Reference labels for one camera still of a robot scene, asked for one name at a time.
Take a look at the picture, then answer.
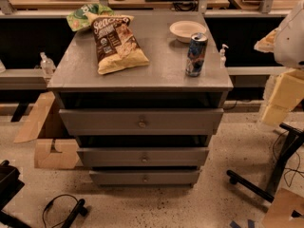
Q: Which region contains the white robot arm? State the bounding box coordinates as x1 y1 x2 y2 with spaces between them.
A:
254 0 304 127

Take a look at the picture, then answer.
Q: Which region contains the brown yellow chip bag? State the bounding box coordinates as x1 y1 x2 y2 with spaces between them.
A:
86 12 149 75

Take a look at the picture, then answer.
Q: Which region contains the green snack bag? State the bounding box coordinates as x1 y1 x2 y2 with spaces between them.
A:
66 3 114 31

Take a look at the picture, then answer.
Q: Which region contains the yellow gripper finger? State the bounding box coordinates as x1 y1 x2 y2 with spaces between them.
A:
260 104 289 126
269 69 304 111

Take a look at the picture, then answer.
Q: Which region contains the grey top drawer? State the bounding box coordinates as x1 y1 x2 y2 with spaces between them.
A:
59 108 223 136

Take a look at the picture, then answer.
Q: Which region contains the white pump bottle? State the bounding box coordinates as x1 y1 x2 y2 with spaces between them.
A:
219 44 229 67

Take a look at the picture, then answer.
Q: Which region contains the grey bottom drawer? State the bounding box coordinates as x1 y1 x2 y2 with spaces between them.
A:
89 170 200 185

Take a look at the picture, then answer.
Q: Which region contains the grey drawer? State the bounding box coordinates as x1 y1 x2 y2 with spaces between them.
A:
59 108 223 136
77 147 209 167
89 170 200 185

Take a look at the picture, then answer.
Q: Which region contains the black stand leg left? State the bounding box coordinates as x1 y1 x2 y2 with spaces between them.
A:
61 199 88 228

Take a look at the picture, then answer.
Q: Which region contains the cardboard box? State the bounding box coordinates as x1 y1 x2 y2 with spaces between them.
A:
14 92 80 170

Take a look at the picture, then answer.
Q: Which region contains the white bowl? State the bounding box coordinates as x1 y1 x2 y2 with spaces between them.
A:
169 21 206 43

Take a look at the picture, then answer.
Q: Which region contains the grey drawer cabinet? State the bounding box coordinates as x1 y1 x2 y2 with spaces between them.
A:
47 10 233 173

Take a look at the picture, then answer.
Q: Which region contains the black cable on floor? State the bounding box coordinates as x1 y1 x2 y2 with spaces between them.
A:
42 193 80 228

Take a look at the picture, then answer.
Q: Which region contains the blue drink can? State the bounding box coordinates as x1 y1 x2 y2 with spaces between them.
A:
185 32 208 77

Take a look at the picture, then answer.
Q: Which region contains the cardboard piece bottom right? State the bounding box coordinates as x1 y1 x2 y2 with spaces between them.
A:
262 188 304 228

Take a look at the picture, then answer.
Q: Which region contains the black stand base right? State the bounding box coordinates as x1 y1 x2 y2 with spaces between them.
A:
226 123 304 202

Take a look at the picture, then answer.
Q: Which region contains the black crate left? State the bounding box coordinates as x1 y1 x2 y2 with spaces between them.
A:
0 160 30 228

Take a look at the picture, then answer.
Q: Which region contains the clear sanitizer bottle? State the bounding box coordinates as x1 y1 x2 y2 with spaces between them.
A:
40 52 56 78

